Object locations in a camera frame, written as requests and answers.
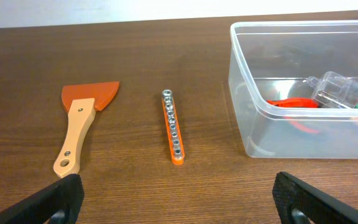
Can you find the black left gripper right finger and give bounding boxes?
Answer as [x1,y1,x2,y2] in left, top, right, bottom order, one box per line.
[272,172,358,224]

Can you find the clear screwdriver set case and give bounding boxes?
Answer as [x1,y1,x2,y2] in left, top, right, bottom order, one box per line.
[306,72,358,110]

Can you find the clear plastic container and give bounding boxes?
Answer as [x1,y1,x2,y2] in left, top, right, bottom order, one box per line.
[228,20,358,159]

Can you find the red small cutting pliers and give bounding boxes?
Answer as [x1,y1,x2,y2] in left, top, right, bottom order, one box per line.
[267,98,319,134]

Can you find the orange scraper wooden handle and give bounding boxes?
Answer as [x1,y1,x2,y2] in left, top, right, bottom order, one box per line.
[53,82,119,178]

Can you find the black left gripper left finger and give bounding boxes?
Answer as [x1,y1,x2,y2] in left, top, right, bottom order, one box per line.
[0,174,85,224]

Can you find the orange socket bit holder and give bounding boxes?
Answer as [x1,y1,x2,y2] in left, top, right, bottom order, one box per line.
[161,89,185,165]

